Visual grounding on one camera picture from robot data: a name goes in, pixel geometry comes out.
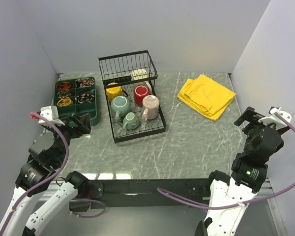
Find orange black rolled band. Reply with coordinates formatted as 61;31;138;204
56;81;72;90

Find blue-green speckled ceramic mug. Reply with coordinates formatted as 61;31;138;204
111;96;131;121

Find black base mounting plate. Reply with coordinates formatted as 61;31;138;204
86;178;210;207

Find red mug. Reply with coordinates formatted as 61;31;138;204
134;85;150;106

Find black wire dish rack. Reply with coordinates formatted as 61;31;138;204
98;50;167;143

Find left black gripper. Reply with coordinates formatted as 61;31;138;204
45;112;91;165

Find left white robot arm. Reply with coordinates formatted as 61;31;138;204
0;110;91;236

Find white floral mug green inside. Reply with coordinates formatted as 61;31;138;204
130;68;152;92

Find black beige rolled band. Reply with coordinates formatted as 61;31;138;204
75;93;95;104

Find green compartment tray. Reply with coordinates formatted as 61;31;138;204
53;77;98;126

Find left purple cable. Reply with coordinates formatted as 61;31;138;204
0;112;106;236

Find pink mug lilac inside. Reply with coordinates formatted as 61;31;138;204
142;95;159;121

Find black yellow rolled band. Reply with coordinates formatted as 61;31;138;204
57;89;72;98

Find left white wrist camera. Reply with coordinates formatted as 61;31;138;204
30;105;65;126

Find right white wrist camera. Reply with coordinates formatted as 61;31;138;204
258;107;294;130

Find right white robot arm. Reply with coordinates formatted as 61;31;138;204
195;107;284;236

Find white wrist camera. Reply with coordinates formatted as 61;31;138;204
30;105;65;126
258;107;294;130

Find yellow mug black handle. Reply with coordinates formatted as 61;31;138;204
106;82;128;102

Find folded yellow cloth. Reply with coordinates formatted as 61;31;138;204
177;74;236;121

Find brown white rolled band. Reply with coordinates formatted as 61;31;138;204
75;77;95;88

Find small teal cup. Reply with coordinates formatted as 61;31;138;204
122;112;140;130

